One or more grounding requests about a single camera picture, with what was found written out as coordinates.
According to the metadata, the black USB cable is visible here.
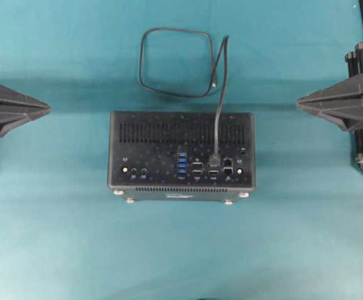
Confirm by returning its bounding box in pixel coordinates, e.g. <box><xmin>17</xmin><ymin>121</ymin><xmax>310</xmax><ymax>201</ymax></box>
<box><xmin>139</xmin><ymin>27</ymin><xmax>232</xmax><ymax>167</ymax></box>

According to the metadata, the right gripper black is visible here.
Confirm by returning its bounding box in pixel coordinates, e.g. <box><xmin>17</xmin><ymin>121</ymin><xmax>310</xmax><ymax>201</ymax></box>
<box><xmin>297</xmin><ymin>42</ymin><xmax>363</xmax><ymax>164</ymax></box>

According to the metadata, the black mini PC box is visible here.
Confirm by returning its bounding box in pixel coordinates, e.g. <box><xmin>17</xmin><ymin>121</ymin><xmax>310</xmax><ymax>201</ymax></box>
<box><xmin>107</xmin><ymin>111</ymin><xmax>256</xmax><ymax>204</ymax></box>

